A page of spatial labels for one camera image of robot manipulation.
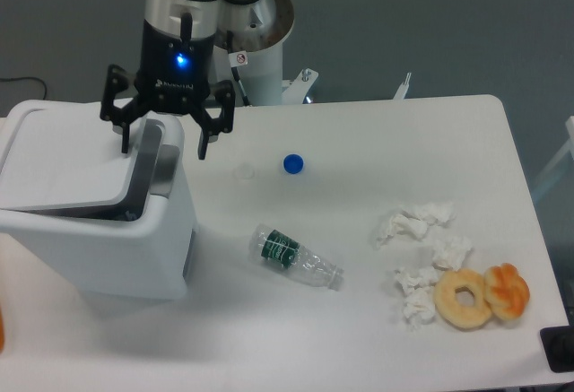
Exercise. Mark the orange object left edge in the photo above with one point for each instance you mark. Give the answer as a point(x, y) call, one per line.
point(2, 330)

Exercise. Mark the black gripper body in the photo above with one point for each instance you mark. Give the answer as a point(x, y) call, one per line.
point(173, 74)

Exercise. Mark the crumpled white tissue lower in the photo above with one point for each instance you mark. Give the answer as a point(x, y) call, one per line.
point(418, 307)

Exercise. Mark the white trash can body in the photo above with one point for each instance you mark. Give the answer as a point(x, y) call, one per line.
point(146, 257)

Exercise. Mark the white bottle cap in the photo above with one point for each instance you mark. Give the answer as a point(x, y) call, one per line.
point(244, 171)

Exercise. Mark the ring donut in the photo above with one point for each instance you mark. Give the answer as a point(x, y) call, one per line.
point(459, 299)

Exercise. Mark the crumpled white tissue upper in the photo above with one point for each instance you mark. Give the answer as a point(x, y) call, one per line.
point(412, 221)

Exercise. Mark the crumpled white tissue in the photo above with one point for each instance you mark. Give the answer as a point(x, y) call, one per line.
point(418, 307)
point(412, 221)
point(450, 253)

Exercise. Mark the black device table corner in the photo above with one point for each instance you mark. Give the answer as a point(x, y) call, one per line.
point(558, 348)

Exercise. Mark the white pedestal base bracket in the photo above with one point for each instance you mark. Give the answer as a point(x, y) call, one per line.
point(300, 84)

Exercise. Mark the clear plastic bottle green label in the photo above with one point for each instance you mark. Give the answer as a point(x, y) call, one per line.
point(275, 250)

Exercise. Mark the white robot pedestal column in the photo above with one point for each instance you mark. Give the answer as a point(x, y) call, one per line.
point(248, 49)

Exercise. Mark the crumpled white tissue middle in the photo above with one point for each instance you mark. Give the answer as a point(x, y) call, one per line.
point(450, 253)

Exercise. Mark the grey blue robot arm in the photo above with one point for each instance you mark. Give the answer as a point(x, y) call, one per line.
point(184, 18)

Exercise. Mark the blue bottle cap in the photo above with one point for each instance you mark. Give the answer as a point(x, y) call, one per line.
point(293, 163)

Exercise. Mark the white trash can lid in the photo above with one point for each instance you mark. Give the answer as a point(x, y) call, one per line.
point(62, 159)

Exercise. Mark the orange twisted bread roll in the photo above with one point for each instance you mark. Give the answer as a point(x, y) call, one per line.
point(506, 291)

